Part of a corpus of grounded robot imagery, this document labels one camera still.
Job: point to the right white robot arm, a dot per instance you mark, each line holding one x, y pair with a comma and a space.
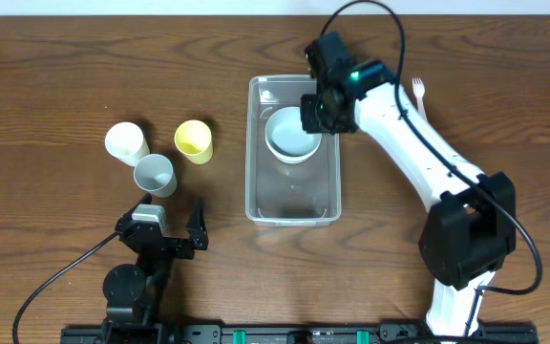
467, 235

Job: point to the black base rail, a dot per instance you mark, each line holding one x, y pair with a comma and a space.
215, 334

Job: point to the yellow cup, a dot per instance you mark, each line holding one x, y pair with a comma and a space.
193, 139

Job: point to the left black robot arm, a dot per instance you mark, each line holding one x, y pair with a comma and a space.
134, 291

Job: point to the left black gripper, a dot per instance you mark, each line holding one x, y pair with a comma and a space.
170, 244

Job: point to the grey bowl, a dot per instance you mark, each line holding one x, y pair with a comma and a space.
284, 128

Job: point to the white cup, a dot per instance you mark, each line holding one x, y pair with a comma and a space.
126, 142

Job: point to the grey cup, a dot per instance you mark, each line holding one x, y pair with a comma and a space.
155, 174

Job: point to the white bowl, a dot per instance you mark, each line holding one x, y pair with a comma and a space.
293, 154

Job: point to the clear plastic container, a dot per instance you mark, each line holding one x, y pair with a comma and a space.
278, 193

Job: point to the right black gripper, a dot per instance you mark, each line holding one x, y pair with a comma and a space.
313, 115

